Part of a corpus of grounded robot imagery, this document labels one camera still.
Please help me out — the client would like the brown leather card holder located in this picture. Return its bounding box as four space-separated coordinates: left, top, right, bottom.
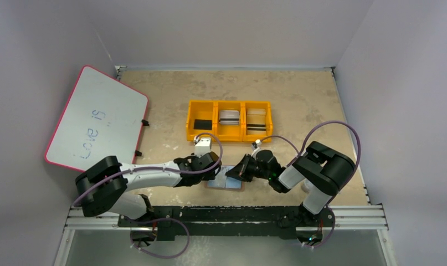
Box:
204 166 244 191

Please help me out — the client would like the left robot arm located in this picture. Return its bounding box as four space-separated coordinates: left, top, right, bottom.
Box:
73 151 222 219

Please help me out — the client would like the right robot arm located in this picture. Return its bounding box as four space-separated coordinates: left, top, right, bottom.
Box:
225 141 356 215

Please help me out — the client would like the black card in bin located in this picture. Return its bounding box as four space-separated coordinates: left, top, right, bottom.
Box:
193 119 213 130

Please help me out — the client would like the card stack black stripe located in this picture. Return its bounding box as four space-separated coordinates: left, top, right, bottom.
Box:
246 109 266 135

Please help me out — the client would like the stack of white cards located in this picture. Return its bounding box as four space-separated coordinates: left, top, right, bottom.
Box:
218 109 240 126

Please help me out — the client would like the yellow middle bin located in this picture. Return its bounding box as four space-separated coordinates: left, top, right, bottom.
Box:
216 100 243 142

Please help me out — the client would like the yellow bin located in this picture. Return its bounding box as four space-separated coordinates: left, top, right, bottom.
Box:
186 100 217 141
216 100 243 142
242 101 274 142

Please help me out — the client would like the small clear cup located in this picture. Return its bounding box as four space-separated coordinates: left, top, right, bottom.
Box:
301 179 313 193

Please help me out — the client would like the yellow left bin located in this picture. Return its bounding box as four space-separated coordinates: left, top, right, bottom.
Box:
186 100 217 141

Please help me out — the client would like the yellow right bin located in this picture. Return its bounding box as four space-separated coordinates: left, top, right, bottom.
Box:
242 101 274 142

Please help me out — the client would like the pink framed whiteboard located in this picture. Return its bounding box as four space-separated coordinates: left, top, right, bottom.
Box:
44 65 149 171

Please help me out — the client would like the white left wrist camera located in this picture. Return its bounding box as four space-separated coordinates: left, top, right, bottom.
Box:
194 137 212 157

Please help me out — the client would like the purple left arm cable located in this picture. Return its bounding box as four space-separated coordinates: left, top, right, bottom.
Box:
73 132 224 208

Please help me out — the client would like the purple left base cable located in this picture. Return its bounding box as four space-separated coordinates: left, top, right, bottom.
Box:
129 215 192 259

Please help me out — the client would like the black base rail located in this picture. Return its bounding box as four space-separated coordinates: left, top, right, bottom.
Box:
119 206 335 242

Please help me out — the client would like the aluminium frame rail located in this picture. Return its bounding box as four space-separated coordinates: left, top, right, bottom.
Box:
64 206 389 231

